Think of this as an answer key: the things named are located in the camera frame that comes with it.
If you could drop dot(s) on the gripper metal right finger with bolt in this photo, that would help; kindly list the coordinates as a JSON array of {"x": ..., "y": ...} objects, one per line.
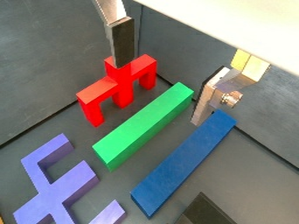
[{"x": 221, "y": 88}]

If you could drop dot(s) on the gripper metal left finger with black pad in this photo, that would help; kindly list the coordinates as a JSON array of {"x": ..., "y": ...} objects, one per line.
[{"x": 120, "y": 28}]

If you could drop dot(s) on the green rectangular bar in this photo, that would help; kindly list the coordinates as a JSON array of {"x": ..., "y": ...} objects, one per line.
[{"x": 126, "y": 139}]

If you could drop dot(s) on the red comb-shaped block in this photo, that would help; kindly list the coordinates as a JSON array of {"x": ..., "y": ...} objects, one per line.
[{"x": 117, "y": 86}]

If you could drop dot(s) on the blue rectangular bar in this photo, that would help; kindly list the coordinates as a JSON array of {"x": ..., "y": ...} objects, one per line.
[{"x": 166, "y": 178}]

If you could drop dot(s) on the black block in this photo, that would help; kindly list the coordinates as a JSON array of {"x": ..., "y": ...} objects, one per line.
[{"x": 204, "y": 212}]

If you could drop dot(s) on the purple comb-shaped block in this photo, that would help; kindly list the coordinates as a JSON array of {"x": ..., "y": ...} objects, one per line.
[{"x": 50, "y": 206}]

